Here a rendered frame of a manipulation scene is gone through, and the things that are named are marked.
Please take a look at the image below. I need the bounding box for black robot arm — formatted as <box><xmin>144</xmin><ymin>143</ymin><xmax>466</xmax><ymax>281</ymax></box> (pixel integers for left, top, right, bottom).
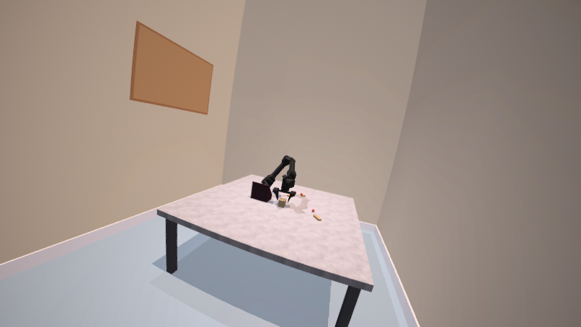
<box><xmin>261</xmin><ymin>156</ymin><xmax>296</xmax><ymax>191</ymax></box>

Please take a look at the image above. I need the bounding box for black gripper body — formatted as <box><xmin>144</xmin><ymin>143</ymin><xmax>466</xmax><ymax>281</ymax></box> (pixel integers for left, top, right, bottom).
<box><xmin>272</xmin><ymin>184</ymin><xmax>296</xmax><ymax>197</ymax></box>

